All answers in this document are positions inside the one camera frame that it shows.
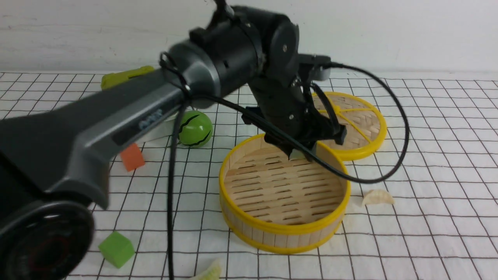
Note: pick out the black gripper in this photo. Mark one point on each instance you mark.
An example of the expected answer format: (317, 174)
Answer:
(291, 108)

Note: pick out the green-white toy dumpling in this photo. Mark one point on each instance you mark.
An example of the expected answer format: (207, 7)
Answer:
(213, 272)

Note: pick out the pale green toy dumpling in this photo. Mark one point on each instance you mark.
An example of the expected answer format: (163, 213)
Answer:
(296, 155)

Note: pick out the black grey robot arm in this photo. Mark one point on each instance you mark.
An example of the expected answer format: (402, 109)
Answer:
(55, 164)

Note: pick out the bamboo steamer tray yellow rim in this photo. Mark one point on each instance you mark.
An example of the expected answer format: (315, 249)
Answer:
(279, 205)

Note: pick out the bamboo steamer lid yellow rim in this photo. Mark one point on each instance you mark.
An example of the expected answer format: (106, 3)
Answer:
(365, 125)

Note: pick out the cream toy dumpling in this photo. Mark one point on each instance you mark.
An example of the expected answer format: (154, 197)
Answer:
(376, 197)

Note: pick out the green watermelon toy ball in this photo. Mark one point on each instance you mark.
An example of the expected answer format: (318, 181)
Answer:
(196, 129)

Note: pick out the green lidded white box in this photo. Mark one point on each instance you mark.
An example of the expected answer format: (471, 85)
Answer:
(164, 129)

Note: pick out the white checkered tablecloth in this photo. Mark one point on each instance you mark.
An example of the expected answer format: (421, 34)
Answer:
(443, 225)

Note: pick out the orange foam cube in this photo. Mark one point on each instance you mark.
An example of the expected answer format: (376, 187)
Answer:
(132, 158)

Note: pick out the green foam cube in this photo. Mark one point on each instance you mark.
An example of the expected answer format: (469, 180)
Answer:
(117, 249)

